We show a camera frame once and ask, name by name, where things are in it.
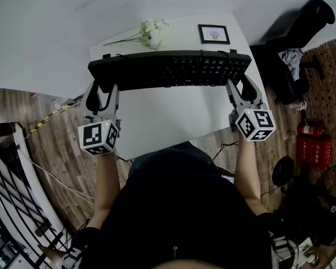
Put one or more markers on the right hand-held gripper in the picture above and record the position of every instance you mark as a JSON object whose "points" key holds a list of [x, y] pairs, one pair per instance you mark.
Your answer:
{"points": [[254, 125]]}

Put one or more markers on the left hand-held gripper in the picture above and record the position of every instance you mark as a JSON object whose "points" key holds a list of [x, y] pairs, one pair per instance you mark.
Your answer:
{"points": [[96, 137]]}

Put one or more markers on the black keyboard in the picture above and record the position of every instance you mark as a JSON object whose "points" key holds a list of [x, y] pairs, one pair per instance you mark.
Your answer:
{"points": [[168, 70]]}

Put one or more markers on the person's left forearm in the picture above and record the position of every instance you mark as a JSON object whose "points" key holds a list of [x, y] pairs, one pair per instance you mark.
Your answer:
{"points": [[107, 183]]}

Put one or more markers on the person's right forearm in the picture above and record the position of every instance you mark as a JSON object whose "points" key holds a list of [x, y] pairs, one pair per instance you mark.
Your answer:
{"points": [[247, 172]]}

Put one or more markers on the yellow black floor strip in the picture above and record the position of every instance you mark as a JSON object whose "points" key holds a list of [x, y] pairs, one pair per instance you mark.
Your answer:
{"points": [[51, 115]]}

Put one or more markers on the small white bottle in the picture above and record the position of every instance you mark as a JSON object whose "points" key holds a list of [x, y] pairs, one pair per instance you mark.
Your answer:
{"points": [[300, 105]]}

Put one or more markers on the grey garment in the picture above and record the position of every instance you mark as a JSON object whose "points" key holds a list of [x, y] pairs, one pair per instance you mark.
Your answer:
{"points": [[292, 60]]}

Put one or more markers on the black office chair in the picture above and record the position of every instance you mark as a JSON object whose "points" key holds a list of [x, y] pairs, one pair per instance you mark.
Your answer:
{"points": [[291, 43]]}

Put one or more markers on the red fire extinguisher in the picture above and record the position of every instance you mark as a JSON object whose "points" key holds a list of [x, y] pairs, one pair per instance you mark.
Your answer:
{"points": [[310, 129]]}

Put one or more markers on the white desk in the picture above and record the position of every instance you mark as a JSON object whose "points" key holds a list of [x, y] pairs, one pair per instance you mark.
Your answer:
{"points": [[170, 116]]}

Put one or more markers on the black floor fan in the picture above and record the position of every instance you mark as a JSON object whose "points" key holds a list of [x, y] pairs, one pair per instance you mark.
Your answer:
{"points": [[282, 171]]}

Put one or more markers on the red fire extinguisher box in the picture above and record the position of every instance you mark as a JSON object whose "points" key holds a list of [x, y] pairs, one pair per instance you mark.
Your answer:
{"points": [[313, 151]]}

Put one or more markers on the person's blue jeans legs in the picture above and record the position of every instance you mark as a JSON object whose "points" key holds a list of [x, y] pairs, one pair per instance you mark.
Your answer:
{"points": [[170, 153]]}

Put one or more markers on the white flower bouquet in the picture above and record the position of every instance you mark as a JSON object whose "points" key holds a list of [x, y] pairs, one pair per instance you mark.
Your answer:
{"points": [[152, 34]]}

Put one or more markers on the black metal railing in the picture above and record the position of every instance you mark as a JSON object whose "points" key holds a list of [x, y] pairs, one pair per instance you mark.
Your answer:
{"points": [[14, 195]]}

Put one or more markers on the black equipment pile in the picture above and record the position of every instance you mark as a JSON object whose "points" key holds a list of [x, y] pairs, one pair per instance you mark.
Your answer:
{"points": [[310, 217]]}

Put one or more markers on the person's dark shirt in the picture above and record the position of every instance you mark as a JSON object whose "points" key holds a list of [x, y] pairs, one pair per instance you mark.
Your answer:
{"points": [[179, 220]]}

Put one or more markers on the wooden stool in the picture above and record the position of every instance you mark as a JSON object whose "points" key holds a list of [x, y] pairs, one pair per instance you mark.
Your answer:
{"points": [[54, 258]]}

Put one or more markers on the black picture frame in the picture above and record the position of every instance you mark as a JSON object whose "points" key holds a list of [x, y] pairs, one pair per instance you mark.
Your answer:
{"points": [[213, 34]]}

